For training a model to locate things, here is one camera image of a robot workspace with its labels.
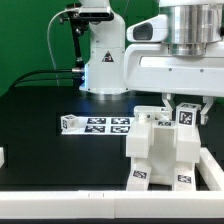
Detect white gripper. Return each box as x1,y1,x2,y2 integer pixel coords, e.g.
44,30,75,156
124,41,224,125

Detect white chair back frame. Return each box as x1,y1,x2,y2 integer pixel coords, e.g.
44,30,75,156
126,103,201,163

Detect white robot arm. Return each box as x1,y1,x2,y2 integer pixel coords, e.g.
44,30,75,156
79,0,224,119

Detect white front fence bar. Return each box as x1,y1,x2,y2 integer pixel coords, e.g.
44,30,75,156
0,191,224,219

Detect white left fence piece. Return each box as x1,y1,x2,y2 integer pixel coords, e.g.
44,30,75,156
0,147,5,168

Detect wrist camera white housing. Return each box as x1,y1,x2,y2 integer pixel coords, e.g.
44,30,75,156
126,14,168,43

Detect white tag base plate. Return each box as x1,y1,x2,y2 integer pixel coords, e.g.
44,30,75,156
61,116,134,135

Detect black camera stand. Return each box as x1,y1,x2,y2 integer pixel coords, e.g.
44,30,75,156
59,3,87,69

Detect grey cable loop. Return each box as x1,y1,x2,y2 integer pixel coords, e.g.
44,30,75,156
46,8,78,87

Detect black cables on table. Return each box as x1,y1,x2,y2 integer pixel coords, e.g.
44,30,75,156
11,68,84,89

